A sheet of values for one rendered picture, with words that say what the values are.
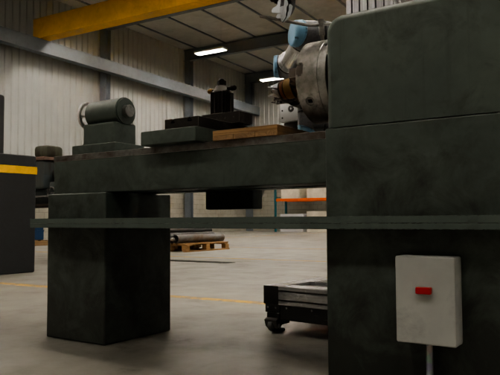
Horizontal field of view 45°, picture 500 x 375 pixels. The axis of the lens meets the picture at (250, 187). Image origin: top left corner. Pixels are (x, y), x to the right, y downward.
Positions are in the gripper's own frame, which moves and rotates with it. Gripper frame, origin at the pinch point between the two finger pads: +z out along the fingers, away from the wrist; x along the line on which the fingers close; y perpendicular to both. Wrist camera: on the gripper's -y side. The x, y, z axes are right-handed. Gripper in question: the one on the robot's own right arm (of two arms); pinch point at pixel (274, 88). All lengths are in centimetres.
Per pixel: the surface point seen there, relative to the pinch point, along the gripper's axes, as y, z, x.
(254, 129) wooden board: 0.0, 14.8, -18.4
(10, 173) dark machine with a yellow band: 432, -178, -3
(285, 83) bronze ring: -5.4, 0.9, 1.2
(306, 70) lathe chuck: -21.0, 12.4, 1.9
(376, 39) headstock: -51, 19, 7
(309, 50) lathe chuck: -21.0, 9.4, 9.8
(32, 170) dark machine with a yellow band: 429, -202, 2
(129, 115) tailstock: 84, -3, -2
